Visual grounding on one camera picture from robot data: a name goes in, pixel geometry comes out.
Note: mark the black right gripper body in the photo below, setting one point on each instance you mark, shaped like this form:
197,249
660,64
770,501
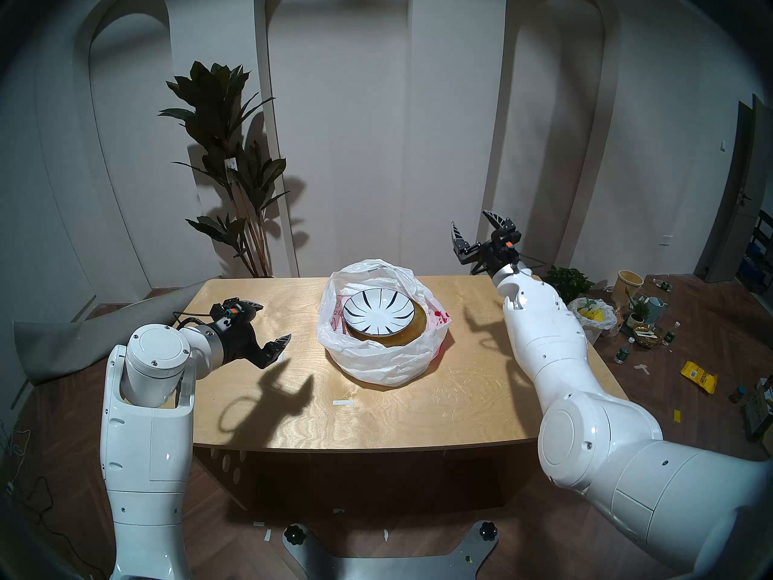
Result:
495,252

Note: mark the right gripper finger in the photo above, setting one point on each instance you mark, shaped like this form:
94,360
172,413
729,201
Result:
462,243
498,222

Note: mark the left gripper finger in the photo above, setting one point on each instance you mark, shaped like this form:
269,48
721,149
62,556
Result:
250,306
275,349

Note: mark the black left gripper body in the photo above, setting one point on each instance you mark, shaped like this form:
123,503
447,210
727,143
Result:
235,337

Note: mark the round gold metal plate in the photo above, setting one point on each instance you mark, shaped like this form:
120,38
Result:
418,329

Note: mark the white plate dark stripes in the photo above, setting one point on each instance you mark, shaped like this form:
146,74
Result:
377,310

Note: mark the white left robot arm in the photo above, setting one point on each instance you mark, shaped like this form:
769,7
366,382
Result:
151,434

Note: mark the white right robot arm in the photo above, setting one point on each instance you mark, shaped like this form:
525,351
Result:
604,440

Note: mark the white plastic bag red print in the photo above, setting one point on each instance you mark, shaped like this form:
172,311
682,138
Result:
386,367

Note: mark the white trash bag yellow waste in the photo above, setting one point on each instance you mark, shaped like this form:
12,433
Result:
598,328

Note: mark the small green potted plant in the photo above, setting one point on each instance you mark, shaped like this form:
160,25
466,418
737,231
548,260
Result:
574,281

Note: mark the beige round pot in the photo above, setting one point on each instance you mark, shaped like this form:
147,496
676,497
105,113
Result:
627,286

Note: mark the tiny potted plant white pot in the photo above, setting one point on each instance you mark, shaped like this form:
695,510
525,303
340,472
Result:
639,310

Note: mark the green bottle white cap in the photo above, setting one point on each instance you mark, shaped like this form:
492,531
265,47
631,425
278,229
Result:
622,354

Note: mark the lying green bottle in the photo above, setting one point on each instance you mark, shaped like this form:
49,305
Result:
661,285

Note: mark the teal watering can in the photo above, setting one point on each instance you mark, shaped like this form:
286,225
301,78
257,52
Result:
657,308

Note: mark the grey rolled carpet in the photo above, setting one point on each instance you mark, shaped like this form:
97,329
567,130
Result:
60,343

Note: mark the black star knob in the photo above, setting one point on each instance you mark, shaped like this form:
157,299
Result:
488,530
295,534

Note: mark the slim green bottle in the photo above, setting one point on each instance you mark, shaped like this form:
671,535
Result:
670,335

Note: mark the tall dark leafy plant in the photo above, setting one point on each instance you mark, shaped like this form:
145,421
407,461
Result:
217,101

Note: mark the grey door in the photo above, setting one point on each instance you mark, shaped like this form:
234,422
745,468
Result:
737,210

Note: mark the yellow snack package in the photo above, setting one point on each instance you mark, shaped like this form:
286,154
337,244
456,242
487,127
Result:
699,377

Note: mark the dark shelf blue crates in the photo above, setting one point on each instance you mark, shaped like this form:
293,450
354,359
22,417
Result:
760,258

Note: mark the small dark jar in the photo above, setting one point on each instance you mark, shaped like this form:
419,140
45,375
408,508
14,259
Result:
737,396

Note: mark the cardboard box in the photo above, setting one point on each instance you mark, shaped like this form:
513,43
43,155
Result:
761,409

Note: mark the grey metal robot base plate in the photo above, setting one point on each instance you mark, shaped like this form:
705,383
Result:
386,567

